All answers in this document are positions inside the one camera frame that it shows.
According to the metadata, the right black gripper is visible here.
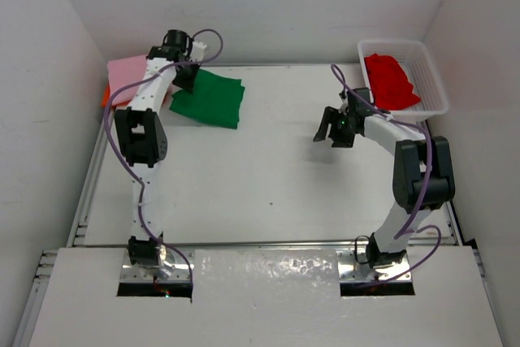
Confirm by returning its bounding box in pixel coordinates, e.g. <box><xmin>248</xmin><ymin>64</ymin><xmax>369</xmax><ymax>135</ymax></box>
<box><xmin>314</xmin><ymin>106</ymin><xmax>358</xmax><ymax>148</ymax></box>

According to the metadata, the green t shirt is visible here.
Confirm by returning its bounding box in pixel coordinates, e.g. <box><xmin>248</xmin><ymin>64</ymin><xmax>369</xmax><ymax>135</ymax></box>
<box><xmin>169</xmin><ymin>70</ymin><xmax>245</xmax><ymax>129</ymax></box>

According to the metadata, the pink t shirt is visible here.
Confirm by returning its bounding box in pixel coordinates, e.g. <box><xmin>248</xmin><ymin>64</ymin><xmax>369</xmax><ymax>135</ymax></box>
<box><xmin>107</xmin><ymin>54</ymin><xmax>147</xmax><ymax>97</ymax></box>

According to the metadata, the red t shirt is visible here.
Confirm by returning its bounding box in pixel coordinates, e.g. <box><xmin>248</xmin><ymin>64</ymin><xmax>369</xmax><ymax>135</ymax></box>
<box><xmin>364</xmin><ymin>54</ymin><xmax>421</xmax><ymax>111</ymax></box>

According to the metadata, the orange t shirt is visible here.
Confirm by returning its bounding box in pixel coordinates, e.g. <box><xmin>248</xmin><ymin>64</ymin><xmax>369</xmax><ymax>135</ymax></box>
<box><xmin>101</xmin><ymin>85</ymin><xmax>111</xmax><ymax>107</ymax></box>

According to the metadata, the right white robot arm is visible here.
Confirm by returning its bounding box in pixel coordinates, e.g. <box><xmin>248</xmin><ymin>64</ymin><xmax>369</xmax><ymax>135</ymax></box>
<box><xmin>313</xmin><ymin>88</ymin><xmax>456</xmax><ymax>268</ymax></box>

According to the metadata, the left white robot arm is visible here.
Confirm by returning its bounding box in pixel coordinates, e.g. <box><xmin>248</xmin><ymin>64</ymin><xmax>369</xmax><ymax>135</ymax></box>
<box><xmin>114</xmin><ymin>30</ymin><xmax>205</xmax><ymax>268</ymax></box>

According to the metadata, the white plastic laundry basket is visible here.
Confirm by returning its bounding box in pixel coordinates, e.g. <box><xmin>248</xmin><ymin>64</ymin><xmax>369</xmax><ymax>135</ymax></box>
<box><xmin>357</xmin><ymin>39</ymin><xmax>449</xmax><ymax>123</ymax></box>

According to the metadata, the white front cover board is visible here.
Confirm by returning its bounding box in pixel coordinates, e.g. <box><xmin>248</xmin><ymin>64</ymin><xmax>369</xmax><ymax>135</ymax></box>
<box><xmin>31</xmin><ymin>247</ymin><xmax>501</xmax><ymax>346</ymax></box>

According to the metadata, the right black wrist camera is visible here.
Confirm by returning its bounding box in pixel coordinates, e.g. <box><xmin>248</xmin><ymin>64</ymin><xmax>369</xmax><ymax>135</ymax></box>
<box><xmin>347</xmin><ymin>87</ymin><xmax>372</xmax><ymax>106</ymax></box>

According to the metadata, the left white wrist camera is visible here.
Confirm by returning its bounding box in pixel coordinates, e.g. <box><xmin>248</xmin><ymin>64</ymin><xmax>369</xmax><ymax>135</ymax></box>
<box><xmin>190</xmin><ymin>41</ymin><xmax>207</xmax><ymax>62</ymax></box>

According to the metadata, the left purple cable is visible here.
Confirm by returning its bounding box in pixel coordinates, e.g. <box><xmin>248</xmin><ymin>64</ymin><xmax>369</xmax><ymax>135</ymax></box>
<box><xmin>103</xmin><ymin>28</ymin><xmax>225</xmax><ymax>283</ymax></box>

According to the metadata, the purple cable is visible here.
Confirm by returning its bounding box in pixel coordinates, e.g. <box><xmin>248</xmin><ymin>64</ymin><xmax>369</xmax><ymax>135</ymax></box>
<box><xmin>103</xmin><ymin>28</ymin><xmax>225</xmax><ymax>283</ymax></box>
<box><xmin>330</xmin><ymin>63</ymin><xmax>443</xmax><ymax>285</ymax></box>

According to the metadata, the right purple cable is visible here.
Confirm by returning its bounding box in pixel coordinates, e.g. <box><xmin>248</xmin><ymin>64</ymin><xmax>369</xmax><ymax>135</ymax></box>
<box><xmin>330</xmin><ymin>63</ymin><xmax>443</xmax><ymax>285</ymax></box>

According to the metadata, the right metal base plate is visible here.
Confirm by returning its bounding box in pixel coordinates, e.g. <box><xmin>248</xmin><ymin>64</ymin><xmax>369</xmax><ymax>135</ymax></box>
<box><xmin>336</xmin><ymin>246</ymin><xmax>412</xmax><ymax>284</ymax></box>

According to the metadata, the metal base plate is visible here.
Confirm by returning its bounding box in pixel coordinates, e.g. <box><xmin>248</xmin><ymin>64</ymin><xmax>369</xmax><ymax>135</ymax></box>
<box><xmin>336</xmin><ymin>246</ymin><xmax>412</xmax><ymax>284</ymax></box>
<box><xmin>119</xmin><ymin>250</ymin><xmax>190</xmax><ymax>284</ymax></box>

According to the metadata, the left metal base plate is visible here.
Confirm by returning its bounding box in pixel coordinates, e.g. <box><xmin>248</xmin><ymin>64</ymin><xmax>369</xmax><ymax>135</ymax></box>
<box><xmin>119</xmin><ymin>250</ymin><xmax>190</xmax><ymax>284</ymax></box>

